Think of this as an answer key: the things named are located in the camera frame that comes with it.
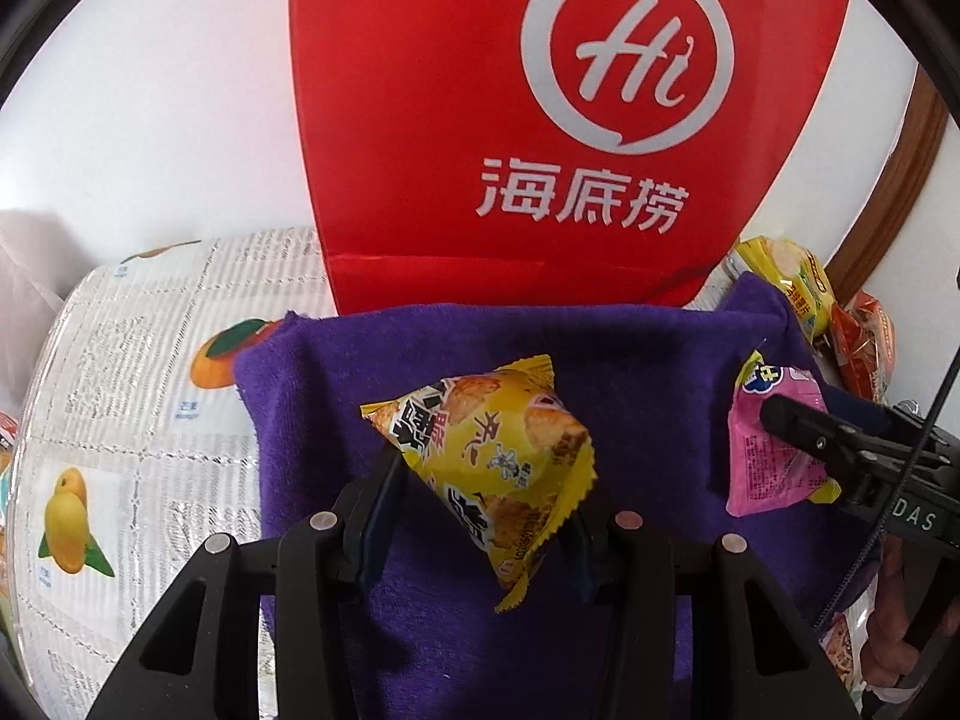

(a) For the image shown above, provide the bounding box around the brown wooden frame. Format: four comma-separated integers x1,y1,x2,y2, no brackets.
825,64,950,308

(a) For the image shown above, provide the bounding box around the yellow chips packet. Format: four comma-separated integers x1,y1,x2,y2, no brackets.
731,236,837,342

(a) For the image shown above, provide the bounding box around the purple towel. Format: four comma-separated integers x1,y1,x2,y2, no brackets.
232,274,893,720

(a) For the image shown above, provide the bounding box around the red paper bag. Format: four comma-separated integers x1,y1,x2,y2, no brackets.
287,0,854,316

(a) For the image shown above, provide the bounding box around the black cable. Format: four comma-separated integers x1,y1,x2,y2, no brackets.
814,345,960,627

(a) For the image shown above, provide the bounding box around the white shopping bag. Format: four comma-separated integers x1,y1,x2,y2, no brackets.
0,210,76,406

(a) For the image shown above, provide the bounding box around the pink snack packet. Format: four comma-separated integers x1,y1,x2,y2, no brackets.
726,349,845,518

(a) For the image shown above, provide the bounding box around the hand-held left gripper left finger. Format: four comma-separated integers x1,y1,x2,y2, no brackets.
86,450,410,720

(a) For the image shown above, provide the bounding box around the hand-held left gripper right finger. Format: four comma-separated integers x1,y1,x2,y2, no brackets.
559,502,863,720

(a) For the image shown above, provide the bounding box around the orange snack packet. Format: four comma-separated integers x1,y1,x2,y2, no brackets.
829,292,897,402

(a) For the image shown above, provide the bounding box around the person's right hand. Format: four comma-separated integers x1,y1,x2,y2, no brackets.
862,540,931,691

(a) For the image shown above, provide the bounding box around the yellow triangular snack packet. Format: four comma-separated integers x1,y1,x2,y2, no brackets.
360,355,597,614

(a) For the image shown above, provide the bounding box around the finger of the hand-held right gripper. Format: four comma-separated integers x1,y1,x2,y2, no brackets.
823,388,901,430
760,392,882,485

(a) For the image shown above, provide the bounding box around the beige snack packet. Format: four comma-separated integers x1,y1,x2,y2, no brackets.
821,611,875,691

